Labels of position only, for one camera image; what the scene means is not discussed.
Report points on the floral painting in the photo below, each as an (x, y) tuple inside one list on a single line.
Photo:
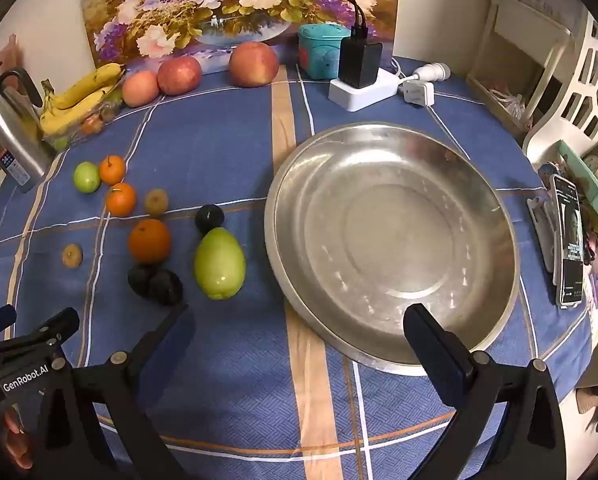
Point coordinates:
[(204, 5)]

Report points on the white wooden stool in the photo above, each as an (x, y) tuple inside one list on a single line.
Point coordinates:
[(529, 25)]

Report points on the large green fruit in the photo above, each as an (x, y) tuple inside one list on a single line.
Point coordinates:
[(220, 265)]

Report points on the white phone stand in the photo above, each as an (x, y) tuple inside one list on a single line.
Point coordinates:
[(541, 232)]

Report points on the large red-yellow apple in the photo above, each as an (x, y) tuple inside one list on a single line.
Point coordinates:
[(254, 65)]

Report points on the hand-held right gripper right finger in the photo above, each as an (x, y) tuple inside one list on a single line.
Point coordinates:
[(429, 350)]

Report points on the small tangerine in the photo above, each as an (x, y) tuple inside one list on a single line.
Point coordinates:
[(112, 170), (121, 200)]

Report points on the teal tin box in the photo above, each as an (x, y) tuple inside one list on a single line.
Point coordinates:
[(319, 52)]

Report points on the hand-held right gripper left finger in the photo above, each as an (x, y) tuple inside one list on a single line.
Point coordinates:
[(154, 332)]

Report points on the blue plaid tablecloth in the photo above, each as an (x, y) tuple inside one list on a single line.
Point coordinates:
[(229, 160)]

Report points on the person's left hand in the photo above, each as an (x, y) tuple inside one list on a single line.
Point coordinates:
[(16, 435)]

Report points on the dark plum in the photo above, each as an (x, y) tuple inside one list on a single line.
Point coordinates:
[(209, 218), (166, 287), (139, 280)]

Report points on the clear plastic bag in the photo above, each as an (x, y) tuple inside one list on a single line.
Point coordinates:
[(511, 105)]

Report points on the pale pink apple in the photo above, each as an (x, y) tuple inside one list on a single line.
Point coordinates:
[(140, 88)]

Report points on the round metal basin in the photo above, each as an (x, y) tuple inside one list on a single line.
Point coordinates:
[(389, 240)]

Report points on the white power plug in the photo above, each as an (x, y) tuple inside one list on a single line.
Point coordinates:
[(431, 71)]

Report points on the smartphone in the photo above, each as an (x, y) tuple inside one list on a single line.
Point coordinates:
[(570, 240)]

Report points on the brown kiwi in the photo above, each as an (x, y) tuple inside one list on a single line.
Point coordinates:
[(156, 202), (72, 255)]

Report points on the white power strip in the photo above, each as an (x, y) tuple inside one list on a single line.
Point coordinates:
[(359, 95)]

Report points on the stainless steel kettle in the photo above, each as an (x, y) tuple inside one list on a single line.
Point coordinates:
[(14, 135)]

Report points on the white square adapter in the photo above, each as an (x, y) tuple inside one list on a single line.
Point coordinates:
[(419, 93)]

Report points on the red apple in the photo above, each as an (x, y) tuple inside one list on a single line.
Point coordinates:
[(179, 75)]

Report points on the white chair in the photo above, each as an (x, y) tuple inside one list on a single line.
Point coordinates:
[(586, 75)]

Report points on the yellow banana bunch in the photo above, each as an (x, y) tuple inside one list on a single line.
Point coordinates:
[(79, 97)]

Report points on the large orange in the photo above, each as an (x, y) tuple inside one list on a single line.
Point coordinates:
[(150, 241)]

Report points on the clear plastic fruit box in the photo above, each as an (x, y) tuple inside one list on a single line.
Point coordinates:
[(96, 120)]

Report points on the teal board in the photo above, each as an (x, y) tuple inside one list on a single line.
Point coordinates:
[(594, 190)]

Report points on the small round green fruit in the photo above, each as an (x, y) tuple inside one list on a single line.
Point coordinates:
[(87, 177)]

